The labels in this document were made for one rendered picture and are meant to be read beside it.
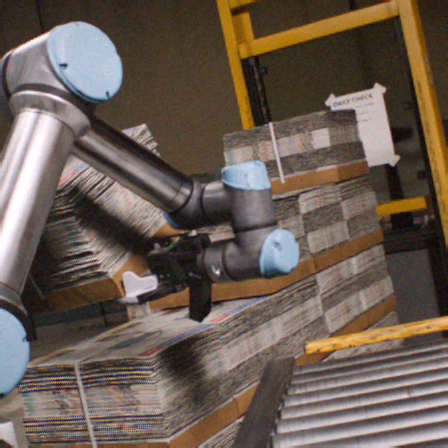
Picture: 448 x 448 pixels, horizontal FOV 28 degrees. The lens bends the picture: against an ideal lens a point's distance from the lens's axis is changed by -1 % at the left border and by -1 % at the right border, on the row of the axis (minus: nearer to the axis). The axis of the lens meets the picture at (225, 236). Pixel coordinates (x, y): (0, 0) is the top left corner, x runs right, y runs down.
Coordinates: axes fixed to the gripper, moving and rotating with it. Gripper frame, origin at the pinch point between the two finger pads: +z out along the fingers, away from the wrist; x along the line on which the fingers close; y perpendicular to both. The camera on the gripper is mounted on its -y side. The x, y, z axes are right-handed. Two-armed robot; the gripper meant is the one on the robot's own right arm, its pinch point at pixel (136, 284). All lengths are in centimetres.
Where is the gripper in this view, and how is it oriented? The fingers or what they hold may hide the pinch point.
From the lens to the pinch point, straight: 169.8
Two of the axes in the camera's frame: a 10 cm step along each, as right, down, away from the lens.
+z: -7.8, 1.3, 6.1
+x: -4.7, 5.1, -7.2
